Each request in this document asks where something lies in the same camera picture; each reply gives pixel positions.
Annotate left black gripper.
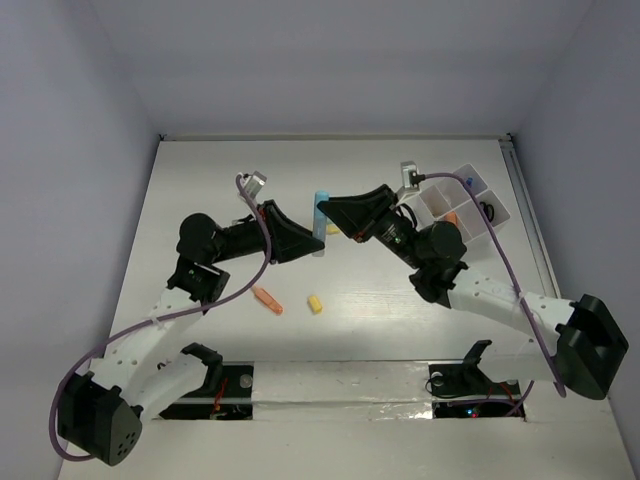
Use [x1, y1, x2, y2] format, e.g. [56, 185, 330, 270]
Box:
[208, 199, 323, 264]

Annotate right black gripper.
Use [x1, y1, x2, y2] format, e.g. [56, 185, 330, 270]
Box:
[315, 187, 425, 271]

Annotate blue highlighter pen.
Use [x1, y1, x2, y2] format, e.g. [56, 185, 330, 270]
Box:
[312, 190, 329, 243]

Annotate yellow pen cap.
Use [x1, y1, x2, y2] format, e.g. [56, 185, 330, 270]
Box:
[307, 295, 323, 315]

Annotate grey orange-tipped marker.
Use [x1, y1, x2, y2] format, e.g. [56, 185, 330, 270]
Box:
[443, 212, 460, 228]

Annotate black scissors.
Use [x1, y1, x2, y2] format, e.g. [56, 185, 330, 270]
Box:
[480, 201, 496, 222]

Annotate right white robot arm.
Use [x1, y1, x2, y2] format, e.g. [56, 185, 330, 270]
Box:
[318, 185, 629, 400]

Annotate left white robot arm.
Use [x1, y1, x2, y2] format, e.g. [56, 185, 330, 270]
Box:
[50, 200, 324, 466]

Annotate orange highlighter pen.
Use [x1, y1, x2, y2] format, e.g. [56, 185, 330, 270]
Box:
[252, 286, 284, 315]

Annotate white four-compartment organizer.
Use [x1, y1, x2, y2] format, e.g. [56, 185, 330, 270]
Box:
[411, 164, 511, 249]

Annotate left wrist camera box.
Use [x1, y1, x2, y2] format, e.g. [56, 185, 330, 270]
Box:
[240, 171, 267, 200]

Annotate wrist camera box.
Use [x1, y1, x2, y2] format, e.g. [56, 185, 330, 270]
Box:
[240, 171, 267, 200]
[396, 161, 420, 201]

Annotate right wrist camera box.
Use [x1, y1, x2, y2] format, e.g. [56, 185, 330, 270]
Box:
[396, 161, 420, 201]

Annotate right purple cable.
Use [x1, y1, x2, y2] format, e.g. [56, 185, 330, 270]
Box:
[414, 171, 567, 417]

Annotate purple cable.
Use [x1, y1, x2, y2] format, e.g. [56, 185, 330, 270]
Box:
[49, 172, 274, 460]
[414, 171, 567, 417]

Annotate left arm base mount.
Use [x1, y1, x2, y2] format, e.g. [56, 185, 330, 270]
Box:
[159, 364, 254, 421]

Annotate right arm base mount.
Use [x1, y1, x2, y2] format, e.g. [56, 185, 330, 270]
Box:
[425, 340, 526, 420]

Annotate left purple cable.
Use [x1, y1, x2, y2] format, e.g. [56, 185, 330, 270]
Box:
[49, 172, 274, 460]

